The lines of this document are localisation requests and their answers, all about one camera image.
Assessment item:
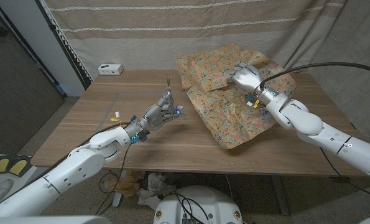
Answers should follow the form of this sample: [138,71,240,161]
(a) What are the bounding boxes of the white grey floor platform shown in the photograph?
[0,154,68,218]

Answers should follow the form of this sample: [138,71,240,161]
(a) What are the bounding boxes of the beige striped curtain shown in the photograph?
[39,0,349,82]

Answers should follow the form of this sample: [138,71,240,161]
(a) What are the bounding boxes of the black metal frame post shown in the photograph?
[34,0,92,90]

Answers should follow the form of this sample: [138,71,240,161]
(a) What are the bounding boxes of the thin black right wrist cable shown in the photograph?
[320,146,370,200]

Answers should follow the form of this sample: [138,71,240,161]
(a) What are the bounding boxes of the crumpled brown paper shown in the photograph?
[104,169,145,198]

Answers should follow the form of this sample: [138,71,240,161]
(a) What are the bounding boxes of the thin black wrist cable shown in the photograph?
[96,143,132,216]
[320,146,370,200]

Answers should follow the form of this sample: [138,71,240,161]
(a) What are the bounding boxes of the orange grey handled scissors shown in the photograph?
[162,74,177,108]

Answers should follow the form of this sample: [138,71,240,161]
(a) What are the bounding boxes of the dark wooden door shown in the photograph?
[0,1,66,156]

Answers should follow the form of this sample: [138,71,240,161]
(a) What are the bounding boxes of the white robot torso base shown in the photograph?
[153,185,244,224]

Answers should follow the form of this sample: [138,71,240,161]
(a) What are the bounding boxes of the grey table leg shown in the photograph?
[111,192,125,208]
[270,175,291,216]

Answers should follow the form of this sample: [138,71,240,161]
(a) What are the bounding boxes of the floral orange fabric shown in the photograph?
[175,43,297,150]

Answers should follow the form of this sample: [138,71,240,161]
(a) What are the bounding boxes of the thin black left wrist cable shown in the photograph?
[96,143,132,216]

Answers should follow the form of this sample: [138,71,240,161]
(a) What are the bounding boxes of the white power strip box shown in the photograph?
[98,63,124,76]

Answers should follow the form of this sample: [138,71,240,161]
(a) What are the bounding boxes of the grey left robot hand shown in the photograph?
[124,90,185,144]

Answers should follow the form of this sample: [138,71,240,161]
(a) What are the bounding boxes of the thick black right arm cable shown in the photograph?
[259,62,370,90]

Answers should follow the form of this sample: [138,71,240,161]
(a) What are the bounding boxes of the crumpled white paper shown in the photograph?
[137,172,178,211]

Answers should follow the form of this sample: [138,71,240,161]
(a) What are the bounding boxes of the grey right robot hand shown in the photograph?
[226,62,280,106]

